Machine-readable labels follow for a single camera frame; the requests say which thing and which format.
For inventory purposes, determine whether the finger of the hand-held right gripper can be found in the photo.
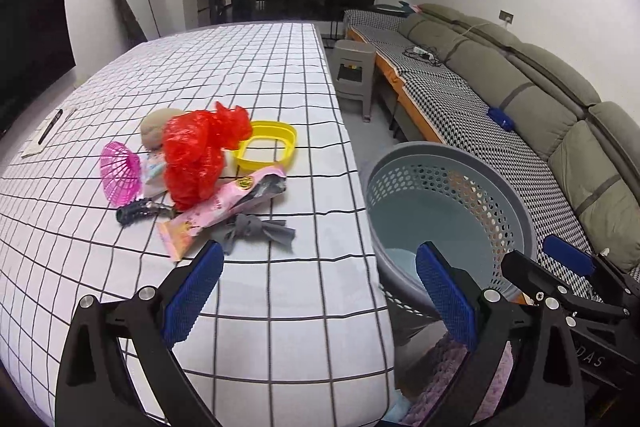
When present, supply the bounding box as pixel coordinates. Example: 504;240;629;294
501;251;576;308
543;235;626;295

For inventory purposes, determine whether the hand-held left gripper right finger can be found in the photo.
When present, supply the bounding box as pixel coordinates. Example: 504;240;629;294
415;242;586;427

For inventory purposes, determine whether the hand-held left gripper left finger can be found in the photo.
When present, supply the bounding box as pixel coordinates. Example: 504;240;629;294
56;239;226;427

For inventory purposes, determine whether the pink snack wrapper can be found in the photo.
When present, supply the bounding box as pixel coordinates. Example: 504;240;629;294
156;164;288;263

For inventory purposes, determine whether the grey cloth strip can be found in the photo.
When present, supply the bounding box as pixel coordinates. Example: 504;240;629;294
210;213;297;256

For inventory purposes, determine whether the grey perforated plastic basket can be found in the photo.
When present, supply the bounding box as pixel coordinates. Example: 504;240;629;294
361;142;538;348

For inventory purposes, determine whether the black hair clip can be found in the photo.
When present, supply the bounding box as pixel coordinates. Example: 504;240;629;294
116;198;176;224

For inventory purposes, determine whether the red plastic bag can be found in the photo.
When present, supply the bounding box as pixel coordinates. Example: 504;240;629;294
162;102;253;212

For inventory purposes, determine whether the pink plastic shuttlecock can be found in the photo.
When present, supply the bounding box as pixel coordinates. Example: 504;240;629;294
100;141;143;208

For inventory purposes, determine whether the pink patterned cloth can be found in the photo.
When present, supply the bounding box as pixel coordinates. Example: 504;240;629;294
400;337;516;427

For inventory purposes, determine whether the light blue wet wipes packet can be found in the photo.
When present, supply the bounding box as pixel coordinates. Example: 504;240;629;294
142;151;168;195

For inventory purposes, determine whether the small blue object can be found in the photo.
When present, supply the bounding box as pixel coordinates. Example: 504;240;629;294
487;106;516;130

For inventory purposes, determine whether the beige plush ball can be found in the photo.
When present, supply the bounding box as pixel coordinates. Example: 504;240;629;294
140;107;186;150

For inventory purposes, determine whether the olive green sofa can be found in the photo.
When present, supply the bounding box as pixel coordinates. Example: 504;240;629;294
400;3;640;273

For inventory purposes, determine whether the black white checkered sofa cover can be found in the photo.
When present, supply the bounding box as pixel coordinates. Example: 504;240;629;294
344;8;601;303

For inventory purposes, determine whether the white paper sheet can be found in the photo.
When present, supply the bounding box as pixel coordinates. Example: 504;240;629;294
21;107;76;158

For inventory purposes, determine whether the black pen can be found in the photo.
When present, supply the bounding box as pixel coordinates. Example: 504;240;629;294
37;109;64;145

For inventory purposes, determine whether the white grid tablecloth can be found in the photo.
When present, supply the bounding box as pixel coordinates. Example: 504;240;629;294
0;23;396;427

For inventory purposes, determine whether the grey plastic stool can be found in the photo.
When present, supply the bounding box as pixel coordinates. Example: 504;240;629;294
332;39;377;122

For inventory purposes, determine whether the small side table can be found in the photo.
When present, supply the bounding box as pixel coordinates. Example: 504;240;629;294
196;0;231;28

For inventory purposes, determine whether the black television screen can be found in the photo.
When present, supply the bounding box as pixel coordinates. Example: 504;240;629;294
0;0;77;135

